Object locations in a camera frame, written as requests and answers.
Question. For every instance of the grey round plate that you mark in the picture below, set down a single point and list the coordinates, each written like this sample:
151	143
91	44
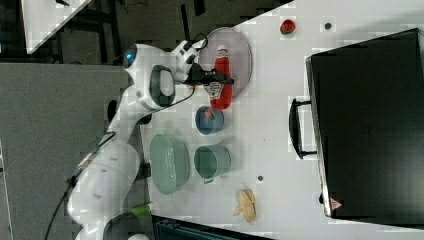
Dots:
240	56

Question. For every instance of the green mug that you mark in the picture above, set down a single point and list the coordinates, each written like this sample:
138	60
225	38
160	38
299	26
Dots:
212	161

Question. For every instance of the blue bowl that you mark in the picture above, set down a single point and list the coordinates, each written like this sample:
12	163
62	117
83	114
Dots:
209	120

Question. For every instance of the silver toaster oven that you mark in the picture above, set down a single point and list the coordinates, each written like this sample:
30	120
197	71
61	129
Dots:
367	110

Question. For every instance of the red strawberry toy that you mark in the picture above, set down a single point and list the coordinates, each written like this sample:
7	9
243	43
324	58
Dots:
287	27

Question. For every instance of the red plush ketchup bottle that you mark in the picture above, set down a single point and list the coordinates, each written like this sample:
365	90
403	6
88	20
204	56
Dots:
220	94

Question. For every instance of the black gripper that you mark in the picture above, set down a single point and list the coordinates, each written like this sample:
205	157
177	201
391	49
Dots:
198	76

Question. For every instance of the plush peeled banana toy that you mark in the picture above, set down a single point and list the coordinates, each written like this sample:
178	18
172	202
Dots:
246	204

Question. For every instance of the blue aluminium frame rail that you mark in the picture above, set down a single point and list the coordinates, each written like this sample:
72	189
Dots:
171	229

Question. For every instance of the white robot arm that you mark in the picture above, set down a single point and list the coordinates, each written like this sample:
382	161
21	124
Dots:
102	180

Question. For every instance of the green oval colander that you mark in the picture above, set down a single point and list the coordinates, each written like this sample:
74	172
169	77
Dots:
169	163

